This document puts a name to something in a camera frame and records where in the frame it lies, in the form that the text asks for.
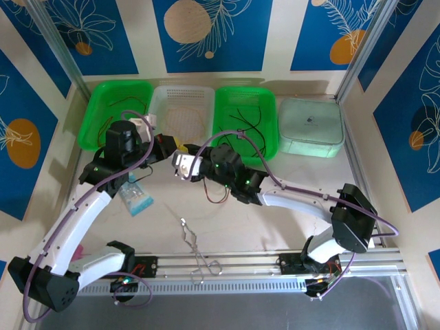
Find red cable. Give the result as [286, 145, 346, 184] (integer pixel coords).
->
[204, 178, 230, 204]
[108, 97, 148, 111]

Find pale green zip case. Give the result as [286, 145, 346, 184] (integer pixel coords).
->
[276, 97, 346, 159]

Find aluminium table side rail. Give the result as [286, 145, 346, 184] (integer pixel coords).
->
[335, 94, 426, 330]

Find green plastic basket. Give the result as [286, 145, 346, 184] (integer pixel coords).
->
[77, 80, 155, 152]

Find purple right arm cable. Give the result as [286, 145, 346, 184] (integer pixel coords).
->
[180, 129, 401, 239]

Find white plastic basket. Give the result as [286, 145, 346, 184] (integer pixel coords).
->
[146, 85, 215, 152]

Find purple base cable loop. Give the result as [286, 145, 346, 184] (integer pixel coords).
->
[113, 273, 154, 307]
[309, 252, 357, 303]

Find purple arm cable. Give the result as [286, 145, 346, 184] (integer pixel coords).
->
[180, 129, 401, 239]
[22, 109, 155, 324]

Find aluminium mounting rail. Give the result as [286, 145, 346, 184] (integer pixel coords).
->
[132, 247, 403, 276]

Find blue plastic packet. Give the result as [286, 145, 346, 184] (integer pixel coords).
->
[118, 181, 155, 217]

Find metal forceps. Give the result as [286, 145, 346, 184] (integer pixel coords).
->
[178, 217, 223, 285]

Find aluminium frame post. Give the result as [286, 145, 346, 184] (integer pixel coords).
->
[335, 0, 406, 101]
[24, 0, 86, 89]

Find green basket with sticker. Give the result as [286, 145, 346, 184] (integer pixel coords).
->
[210, 85, 278, 162]

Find red and black wire pair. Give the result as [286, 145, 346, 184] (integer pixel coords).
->
[97, 116, 115, 149]

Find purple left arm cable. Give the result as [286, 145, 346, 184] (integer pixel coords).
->
[22, 109, 155, 324]

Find black controller board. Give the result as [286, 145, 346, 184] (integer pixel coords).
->
[305, 274, 344, 300]
[109, 274, 140, 293]

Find grey slotted cable duct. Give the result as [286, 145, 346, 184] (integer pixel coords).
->
[80, 276, 309, 297]

